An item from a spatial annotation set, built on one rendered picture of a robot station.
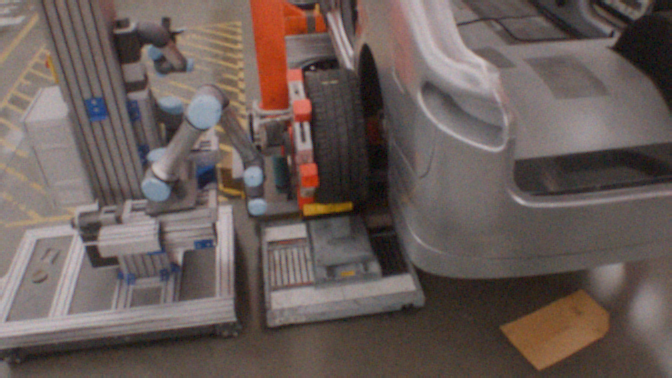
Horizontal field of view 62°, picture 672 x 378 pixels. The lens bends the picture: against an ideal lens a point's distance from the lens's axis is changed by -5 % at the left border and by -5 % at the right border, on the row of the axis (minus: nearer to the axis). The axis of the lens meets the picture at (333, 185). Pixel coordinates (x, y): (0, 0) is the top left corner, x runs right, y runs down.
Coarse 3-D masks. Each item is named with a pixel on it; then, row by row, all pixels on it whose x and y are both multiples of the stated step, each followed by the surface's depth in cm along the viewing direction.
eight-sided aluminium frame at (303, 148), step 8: (296, 88) 278; (304, 96) 266; (296, 128) 260; (296, 136) 259; (296, 144) 259; (304, 144) 259; (304, 152) 259; (296, 160) 308; (304, 160) 309; (296, 168) 308; (304, 192) 276; (312, 192) 279
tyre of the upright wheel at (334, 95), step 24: (312, 72) 276; (336, 72) 274; (312, 96) 260; (336, 96) 259; (360, 96) 260; (336, 120) 256; (360, 120) 256; (336, 144) 256; (360, 144) 257; (336, 168) 260; (360, 168) 261; (336, 192) 269; (360, 192) 273
